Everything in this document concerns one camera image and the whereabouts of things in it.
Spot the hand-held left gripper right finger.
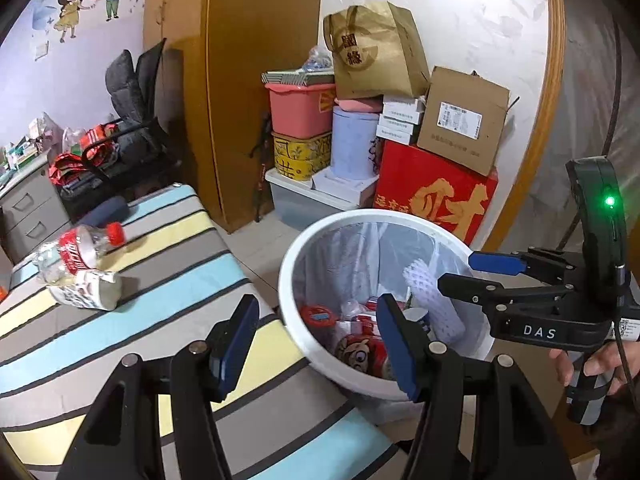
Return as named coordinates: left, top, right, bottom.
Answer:
left=376, top=294, right=578, bottom=480

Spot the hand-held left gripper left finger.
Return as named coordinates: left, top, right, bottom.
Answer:
left=55, top=294, right=261, bottom=480

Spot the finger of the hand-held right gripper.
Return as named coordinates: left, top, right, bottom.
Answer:
left=468, top=247, right=584, bottom=287
left=437, top=272, right=577, bottom=312

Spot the white foam fruit net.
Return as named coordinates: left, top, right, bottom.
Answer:
left=402, top=259, right=467, bottom=346

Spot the white trash bin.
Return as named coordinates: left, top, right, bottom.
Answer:
left=277, top=208, right=496, bottom=401

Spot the person's right forearm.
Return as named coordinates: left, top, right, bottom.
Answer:
left=592, top=392, right=640, bottom=480

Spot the person's right hand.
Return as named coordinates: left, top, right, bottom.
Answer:
left=548, top=340, right=640, bottom=397

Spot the small red can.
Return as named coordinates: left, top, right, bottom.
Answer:
left=299, top=304, right=338, bottom=328

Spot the red gift box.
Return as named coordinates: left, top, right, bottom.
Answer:
left=372, top=139, right=500, bottom=247

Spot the clear plastic bin liner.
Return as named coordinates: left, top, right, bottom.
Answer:
left=295, top=220, right=481, bottom=361

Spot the striped bed sheet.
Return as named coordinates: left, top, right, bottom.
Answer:
left=0, top=183, right=416, bottom=480

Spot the clear plastic storage box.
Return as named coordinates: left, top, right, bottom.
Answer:
left=264, top=166, right=378, bottom=233

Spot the brown cardboard box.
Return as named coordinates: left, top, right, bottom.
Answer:
left=416, top=66, right=511, bottom=177

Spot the white paper cup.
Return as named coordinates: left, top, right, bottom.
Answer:
left=49, top=269, right=124, bottom=311

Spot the light blue cylinder container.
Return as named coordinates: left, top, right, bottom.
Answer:
left=330, top=107, right=383, bottom=181

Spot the clear plastic bottle red label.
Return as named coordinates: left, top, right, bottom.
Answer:
left=36, top=221, right=125, bottom=285

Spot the yellow patterned tin box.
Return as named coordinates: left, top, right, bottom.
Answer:
left=271, top=131, right=333, bottom=182

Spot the pink round lid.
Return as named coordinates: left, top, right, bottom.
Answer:
left=332, top=97, right=385, bottom=115

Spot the translucent plastic curtain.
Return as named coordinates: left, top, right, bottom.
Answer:
left=560, top=0, right=640, bottom=261

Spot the brown paper bag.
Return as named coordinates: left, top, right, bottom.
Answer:
left=322, top=1, right=432, bottom=101

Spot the pink plastic bin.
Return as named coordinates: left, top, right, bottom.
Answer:
left=265, top=82, right=337, bottom=139

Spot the red patterned bag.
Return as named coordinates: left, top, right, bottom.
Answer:
left=48, top=122, right=121, bottom=188

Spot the grey drawer cabinet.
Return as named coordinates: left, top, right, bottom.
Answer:
left=0, top=157, right=71, bottom=263

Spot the wooden wardrobe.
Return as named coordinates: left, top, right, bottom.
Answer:
left=142, top=0, right=323, bottom=233

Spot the white plastic bag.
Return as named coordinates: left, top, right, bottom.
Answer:
left=42, top=112, right=86, bottom=153

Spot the stack of books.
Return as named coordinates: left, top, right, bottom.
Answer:
left=261, top=69, right=336, bottom=88

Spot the crumpled clear bottle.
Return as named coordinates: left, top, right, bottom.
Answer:
left=300, top=45, right=335, bottom=73

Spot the dark grey folding chair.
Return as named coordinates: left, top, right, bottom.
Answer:
left=52, top=37, right=183, bottom=221

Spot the pile of medicine boxes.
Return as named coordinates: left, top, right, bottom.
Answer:
left=0, top=115, right=66, bottom=181

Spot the black cable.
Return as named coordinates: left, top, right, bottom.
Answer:
left=614, top=260, right=640, bottom=396

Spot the wooden door frame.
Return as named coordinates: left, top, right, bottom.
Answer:
left=492, top=0, right=563, bottom=256

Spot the cartoon wall sticker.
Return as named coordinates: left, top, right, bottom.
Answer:
left=31, top=0, right=151, bottom=61

